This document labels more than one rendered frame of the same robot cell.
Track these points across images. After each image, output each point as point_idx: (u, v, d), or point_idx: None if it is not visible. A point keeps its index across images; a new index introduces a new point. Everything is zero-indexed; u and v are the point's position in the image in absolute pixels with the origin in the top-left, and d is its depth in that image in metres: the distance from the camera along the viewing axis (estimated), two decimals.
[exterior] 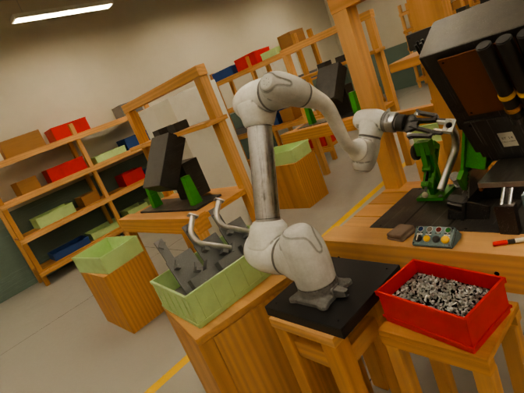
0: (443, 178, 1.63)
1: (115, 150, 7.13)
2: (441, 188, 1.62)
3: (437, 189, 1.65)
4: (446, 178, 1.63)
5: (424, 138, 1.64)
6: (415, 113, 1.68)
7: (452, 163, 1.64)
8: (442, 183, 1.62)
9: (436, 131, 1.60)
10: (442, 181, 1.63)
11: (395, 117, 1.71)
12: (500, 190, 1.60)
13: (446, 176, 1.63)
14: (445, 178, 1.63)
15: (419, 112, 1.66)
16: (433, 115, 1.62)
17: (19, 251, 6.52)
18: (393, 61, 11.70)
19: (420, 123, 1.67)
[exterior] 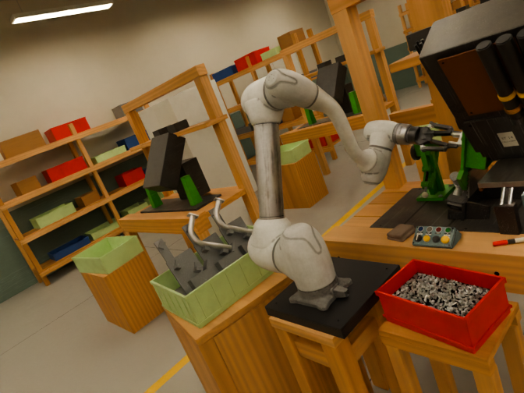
0: (455, 192, 1.59)
1: (115, 150, 7.13)
2: None
3: None
4: (459, 192, 1.58)
5: (438, 151, 1.59)
6: (429, 125, 1.64)
7: None
8: None
9: (451, 144, 1.55)
10: (455, 195, 1.58)
11: (408, 129, 1.66)
12: (500, 190, 1.60)
13: (459, 190, 1.58)
14: (458, 192, 1.58)
15: (433, 125, 1.62)
16: (447, 128, 1.58)
17: (19, 251, 6.52)
18: (393, 61, 11.70)
19: (434, 136, 1.63)
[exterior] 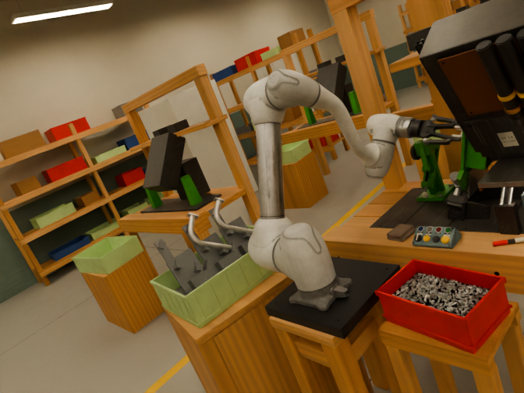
0: None
1: (115, 150, 7.13)
2: (457, 195, 1.58)
3: None
4: None
5: (441, 144, 1.60)
6: (431, 118, 1.64)
7: None
8: (458, 190, 1.58)
9: (454, 137, 1.56)
10: (458, 188, 1.59)
11: (411, 122, 1.66)
12: (500, 190, 1.60)
13: None
14: None
15: (436, 118, 1.62)
16: (451, 121, 1.58)
17: (19, 251, 6.52)
18: (393, 61, 11.70)
19: (437, 129, 1.63)
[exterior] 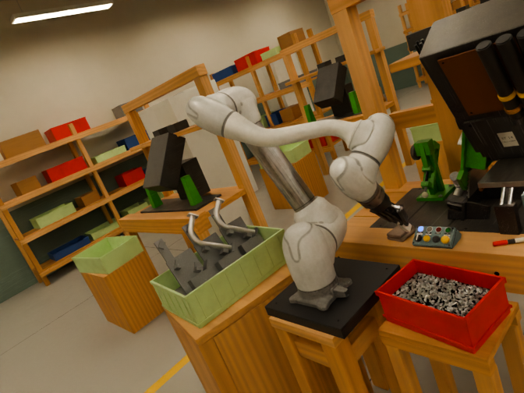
0: (456, 192, 1.59)
1: (115, 150, 7.13)
2: None
3: None
4: (459, 192, 1.58)
5: None
6: (396, 208, 1.33)
7: None
8: None
9: (398, 223, 1.43)
10: (455, 195, 1.58)
11: (374, 205, 1.31)
12: (500, 190, 1.60)
13: (460, 190, 1.58)
14: (459, 192, 1.58)
15: (398, 213, 1.34)
16: (402, 220, 1.39)
17: (19, 251, 6.52)
18: (393, 61, 11.70)
19: None
